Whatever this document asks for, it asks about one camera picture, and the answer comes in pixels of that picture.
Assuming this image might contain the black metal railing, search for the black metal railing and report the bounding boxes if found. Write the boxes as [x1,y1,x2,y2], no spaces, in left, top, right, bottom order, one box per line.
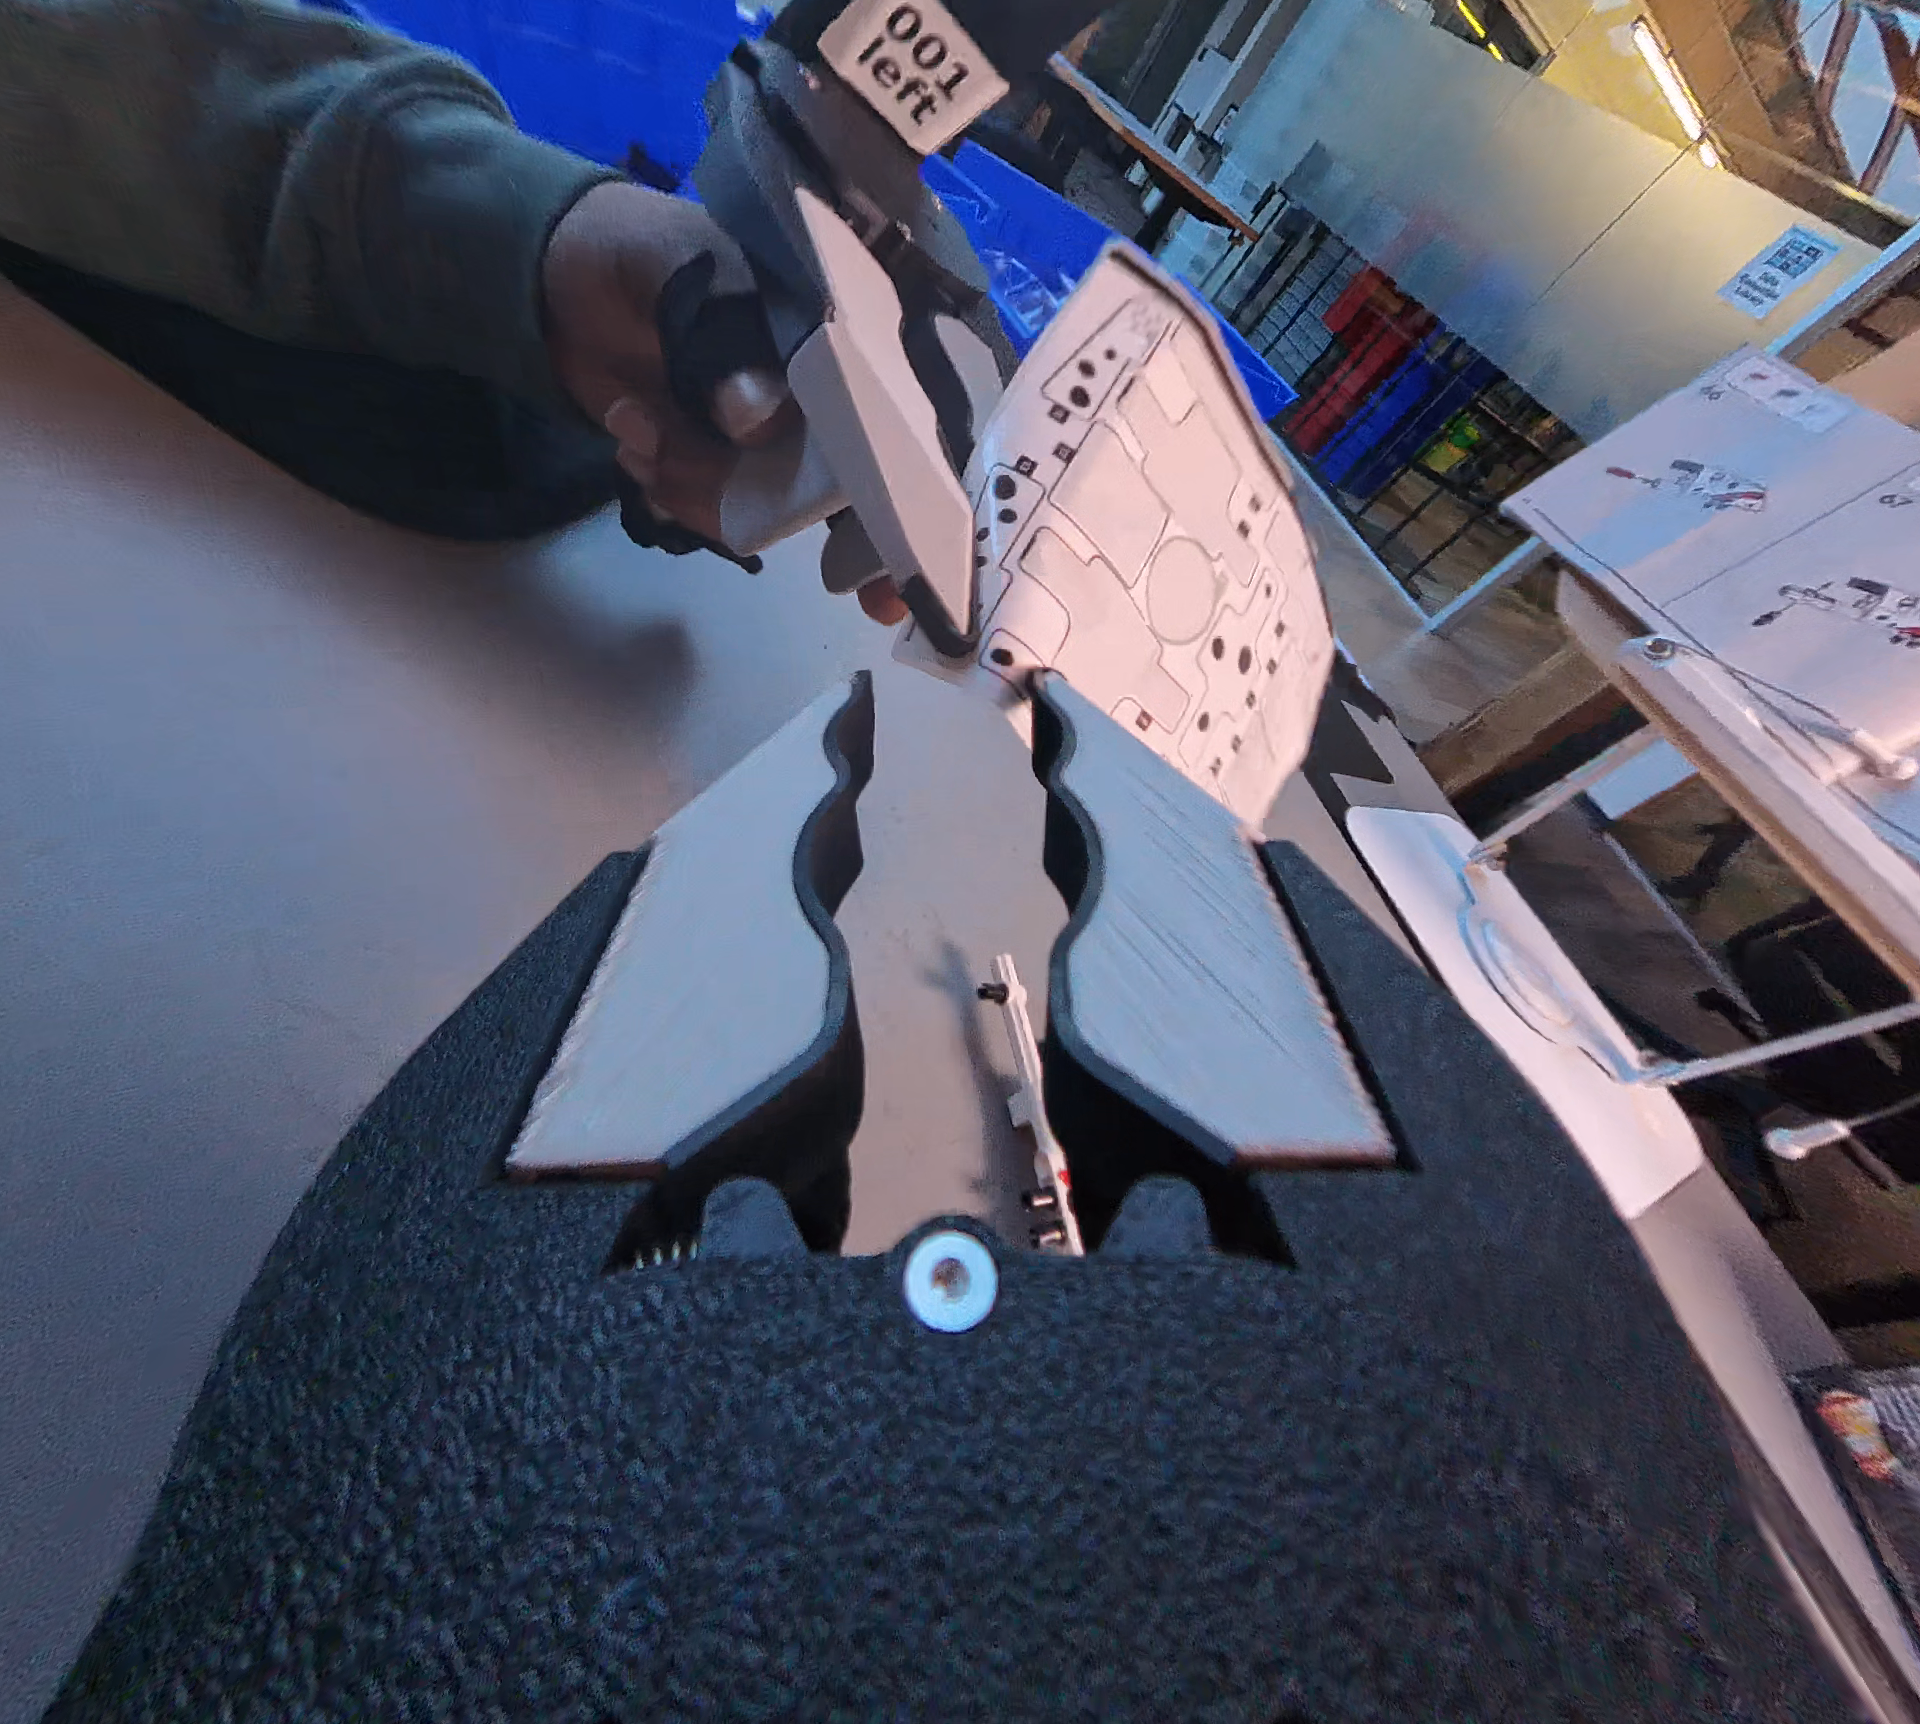
[1200,178,1578,595]

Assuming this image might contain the frosted glass partition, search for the frosted glass partition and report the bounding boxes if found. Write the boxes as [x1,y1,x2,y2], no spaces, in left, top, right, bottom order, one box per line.
[1221,0,1878,437]

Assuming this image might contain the black textured pad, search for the black textured pad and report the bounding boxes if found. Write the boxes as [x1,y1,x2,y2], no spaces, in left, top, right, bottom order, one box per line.
[0,238,639,544]

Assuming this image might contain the lego sticker sheet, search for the lego sticker sheet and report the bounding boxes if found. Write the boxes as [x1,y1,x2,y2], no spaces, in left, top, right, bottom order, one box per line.
[892,238,1340,844]

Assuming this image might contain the person's left forearm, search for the person's left forearm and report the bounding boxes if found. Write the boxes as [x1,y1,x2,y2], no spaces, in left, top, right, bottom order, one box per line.
[0,0,631,407]

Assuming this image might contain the lego instruction booklet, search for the lego instruction booklet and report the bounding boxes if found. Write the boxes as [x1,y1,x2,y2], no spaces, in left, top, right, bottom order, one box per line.
[1499,344,1920,766]

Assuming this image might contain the white spotted lego panel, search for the white spotted lego panel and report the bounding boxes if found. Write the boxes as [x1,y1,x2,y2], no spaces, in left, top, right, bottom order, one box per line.
[1016,1064,1086,1258]

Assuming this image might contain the person's left hand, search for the person's left hand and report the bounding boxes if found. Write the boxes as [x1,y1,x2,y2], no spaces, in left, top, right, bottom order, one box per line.
[535,178,920,632]

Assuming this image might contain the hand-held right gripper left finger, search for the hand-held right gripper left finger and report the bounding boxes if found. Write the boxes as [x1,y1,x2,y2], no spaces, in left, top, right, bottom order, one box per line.
[504,670,880,1254]

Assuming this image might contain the lego set box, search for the lego set box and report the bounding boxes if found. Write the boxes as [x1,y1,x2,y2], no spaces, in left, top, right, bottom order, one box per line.
[1792,1364,1920,1622]

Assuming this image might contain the small wall notice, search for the small wall notice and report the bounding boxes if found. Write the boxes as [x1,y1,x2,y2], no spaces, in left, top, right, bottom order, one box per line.
[1716,225,1841,324]

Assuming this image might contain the ceiling light strip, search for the ceiling light strip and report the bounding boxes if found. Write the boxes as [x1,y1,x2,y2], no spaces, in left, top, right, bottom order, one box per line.
[1626,14,1727,175]

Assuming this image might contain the white wooden book stand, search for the white wooden book stand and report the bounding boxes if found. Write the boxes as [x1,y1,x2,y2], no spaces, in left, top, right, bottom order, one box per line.
[1342,560,1920,1224]

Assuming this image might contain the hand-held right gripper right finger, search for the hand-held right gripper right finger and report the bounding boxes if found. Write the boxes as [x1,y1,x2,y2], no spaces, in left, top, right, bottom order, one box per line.
[1027,670,1400,1258]

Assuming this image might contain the stacked red blue crates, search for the stacked red blue crates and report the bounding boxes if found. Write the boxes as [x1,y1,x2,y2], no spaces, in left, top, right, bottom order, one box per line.
[1285,267,1509,501]

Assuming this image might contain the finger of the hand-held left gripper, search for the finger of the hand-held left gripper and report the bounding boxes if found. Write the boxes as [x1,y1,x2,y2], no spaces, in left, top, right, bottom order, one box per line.
[899,298,1013,482]
[784,186,987,665]

